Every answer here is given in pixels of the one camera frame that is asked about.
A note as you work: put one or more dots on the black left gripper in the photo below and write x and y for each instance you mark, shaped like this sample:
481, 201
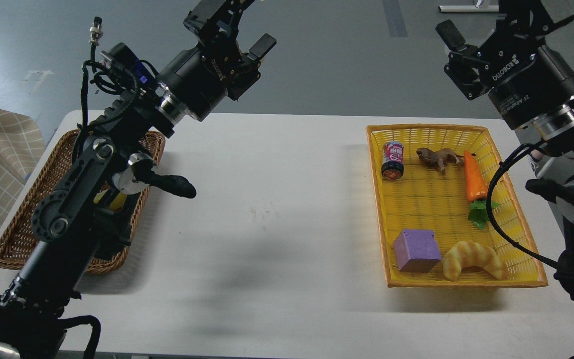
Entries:
198, 79

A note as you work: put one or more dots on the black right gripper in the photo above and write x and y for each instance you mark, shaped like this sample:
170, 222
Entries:
524, 78

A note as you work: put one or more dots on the yellow tape roll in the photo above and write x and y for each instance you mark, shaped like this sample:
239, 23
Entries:
117, 202

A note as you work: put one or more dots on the brown wicker basket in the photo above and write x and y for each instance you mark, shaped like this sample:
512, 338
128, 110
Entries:
18, 241

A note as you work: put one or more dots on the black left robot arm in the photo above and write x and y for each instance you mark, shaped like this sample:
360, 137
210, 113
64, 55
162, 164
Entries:
88, 213

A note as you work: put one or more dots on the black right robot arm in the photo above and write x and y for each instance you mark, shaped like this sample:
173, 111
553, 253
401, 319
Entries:
556, 132

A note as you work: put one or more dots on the brown toy animal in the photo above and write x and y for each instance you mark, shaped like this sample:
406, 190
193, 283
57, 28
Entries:
438, 159

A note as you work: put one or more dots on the yellow plastic basket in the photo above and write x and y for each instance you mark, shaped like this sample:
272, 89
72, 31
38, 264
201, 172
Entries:
425, 199

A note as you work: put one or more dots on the small soda can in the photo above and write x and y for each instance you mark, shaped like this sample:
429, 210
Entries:
392, 165

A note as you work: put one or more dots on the orange toy carrot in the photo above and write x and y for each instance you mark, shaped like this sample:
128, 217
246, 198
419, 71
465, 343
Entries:
476, 191

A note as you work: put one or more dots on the toy croissant bread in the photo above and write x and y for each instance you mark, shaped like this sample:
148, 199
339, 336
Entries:
465, 254

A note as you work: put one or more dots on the purple cube block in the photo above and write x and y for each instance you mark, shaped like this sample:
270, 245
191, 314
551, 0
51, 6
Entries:
416, 250

